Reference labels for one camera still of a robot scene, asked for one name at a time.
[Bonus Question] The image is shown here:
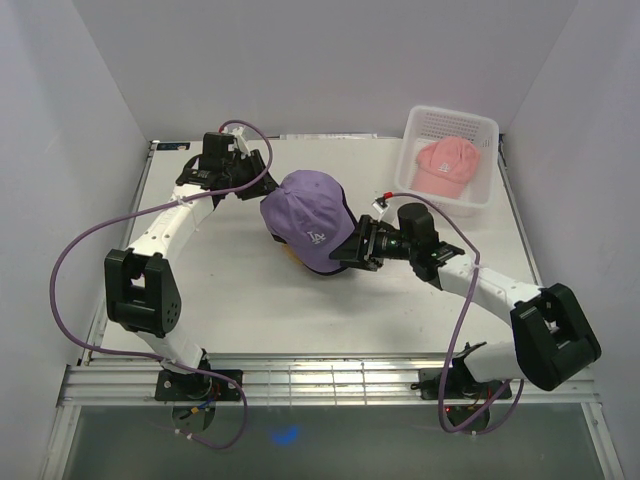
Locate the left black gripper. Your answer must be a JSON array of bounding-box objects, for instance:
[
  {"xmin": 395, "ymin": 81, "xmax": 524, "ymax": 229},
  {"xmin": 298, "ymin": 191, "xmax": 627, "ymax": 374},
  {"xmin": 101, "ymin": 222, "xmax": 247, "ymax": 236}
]
[{"xmin": 224, "ymin": 150, "xmax": 280, "ymax": 202}]

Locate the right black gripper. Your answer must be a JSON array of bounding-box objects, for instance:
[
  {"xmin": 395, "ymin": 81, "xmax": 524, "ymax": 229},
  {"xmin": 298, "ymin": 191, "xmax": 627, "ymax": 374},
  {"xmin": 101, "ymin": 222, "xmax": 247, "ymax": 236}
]
[{"xmin": 329, "ymin": 214, "xmax": 416, "ymax": 272}]

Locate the black gold R cap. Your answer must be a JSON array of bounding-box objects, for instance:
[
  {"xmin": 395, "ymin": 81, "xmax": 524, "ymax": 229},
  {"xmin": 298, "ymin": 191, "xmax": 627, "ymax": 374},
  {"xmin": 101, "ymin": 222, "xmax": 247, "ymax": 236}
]
[{"xmin": 267, "ymin": 184, "xmax": 351, "ymax": 279}]

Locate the purple baseball cap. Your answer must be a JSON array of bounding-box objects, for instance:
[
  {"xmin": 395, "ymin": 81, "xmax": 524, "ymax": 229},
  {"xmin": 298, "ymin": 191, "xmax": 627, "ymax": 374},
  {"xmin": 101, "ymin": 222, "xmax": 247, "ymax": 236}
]
[{"xmin": 259, "ymin": 169, "xmax": 357, "ymax": 275}]

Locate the pink LA baseball cap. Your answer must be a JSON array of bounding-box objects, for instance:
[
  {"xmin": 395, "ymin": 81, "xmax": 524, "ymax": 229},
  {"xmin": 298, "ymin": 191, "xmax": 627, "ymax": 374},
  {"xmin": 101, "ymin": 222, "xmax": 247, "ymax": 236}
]
[{"xmin": 411, "ymin": 136, "xmax": 481, "ymax": 199}]

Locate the tan baseball cap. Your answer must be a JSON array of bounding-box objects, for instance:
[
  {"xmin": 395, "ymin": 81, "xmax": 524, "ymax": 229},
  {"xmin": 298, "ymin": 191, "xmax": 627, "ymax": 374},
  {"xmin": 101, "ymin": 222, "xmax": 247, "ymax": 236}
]
[{"xmin": 280, "ymin": 244, "xmax": 304, "ymax": 266}]

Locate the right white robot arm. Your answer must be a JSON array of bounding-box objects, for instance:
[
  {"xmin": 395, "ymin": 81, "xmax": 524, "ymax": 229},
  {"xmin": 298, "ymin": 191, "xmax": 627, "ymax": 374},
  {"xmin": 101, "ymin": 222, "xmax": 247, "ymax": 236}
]
[{"xmin": 330, "ymin": 203, "xmax": 602, "ymax": 397}]

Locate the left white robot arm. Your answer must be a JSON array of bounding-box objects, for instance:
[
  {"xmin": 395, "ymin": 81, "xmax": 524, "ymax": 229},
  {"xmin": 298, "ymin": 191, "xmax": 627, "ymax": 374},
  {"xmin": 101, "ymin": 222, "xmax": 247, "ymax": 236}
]
[{"xmin": 104, "ymin": 121, "xmax": 277, "ymax": 400}]

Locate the white plastic basket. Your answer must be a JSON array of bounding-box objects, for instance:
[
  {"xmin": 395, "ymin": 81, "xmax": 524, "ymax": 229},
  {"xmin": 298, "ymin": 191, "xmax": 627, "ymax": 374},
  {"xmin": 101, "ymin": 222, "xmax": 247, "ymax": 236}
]
[{"xmin": 394, "ymin": 105, "xmax": 499, "ymax": 216}]

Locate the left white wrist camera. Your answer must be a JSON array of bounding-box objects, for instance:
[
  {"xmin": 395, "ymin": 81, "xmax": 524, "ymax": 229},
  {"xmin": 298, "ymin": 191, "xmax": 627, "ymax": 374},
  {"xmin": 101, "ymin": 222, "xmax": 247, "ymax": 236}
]
[{"xmin": 218, "ymin": 124, "xmax": 250, "ymax": 154}]

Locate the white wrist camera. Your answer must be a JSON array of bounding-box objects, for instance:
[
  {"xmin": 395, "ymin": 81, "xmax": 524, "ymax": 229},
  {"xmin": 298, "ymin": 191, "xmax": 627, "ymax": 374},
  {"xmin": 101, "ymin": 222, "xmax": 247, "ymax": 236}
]
[
  {"xmin": 372, "ymin": 192, "xmax": 394, "ymax": 218},
  {"xmin": 218, "ymin": 124, "xmax": 250, "ymax": 154}
]

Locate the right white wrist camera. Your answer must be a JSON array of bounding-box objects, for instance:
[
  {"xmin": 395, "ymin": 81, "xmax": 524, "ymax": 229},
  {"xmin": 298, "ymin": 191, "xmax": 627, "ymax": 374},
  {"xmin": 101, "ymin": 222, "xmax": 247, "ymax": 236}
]
[{"xmin": 372, "ymin": 192, "xmax": 394, "ymax": 218}]

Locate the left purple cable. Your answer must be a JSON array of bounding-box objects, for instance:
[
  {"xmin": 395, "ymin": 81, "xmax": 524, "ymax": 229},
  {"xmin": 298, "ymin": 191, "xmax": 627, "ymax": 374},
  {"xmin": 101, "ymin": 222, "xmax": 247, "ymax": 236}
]
[{"xmin": 49, "ymin": 119, "xmax": 274, "ymax": 454}]

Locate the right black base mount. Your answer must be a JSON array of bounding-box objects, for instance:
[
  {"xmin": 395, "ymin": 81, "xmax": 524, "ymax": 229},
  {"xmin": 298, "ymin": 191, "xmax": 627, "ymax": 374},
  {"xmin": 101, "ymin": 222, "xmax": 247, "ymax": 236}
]
[{"xmin": 410, "ymin": 367, "xmax": 503, "ymax": 425}]

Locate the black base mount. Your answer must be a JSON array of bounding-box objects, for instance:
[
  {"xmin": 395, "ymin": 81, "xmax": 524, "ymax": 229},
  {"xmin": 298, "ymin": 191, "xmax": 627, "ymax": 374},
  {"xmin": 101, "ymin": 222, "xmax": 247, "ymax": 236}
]
[
  {"xmin": 410, "ymin": 367, "xmax": 503, "ymax": 425},
  {"xmin": 153, "ymin": 369, "xmax": 243, "ymax": 402}
]

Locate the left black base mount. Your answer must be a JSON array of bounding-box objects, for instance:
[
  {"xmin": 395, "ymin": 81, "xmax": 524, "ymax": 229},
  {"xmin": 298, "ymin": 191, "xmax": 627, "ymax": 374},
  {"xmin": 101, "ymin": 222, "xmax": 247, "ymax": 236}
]
[{"xmin": 153, "ymin": 369, "xmax": 243, "ymax": 402}]

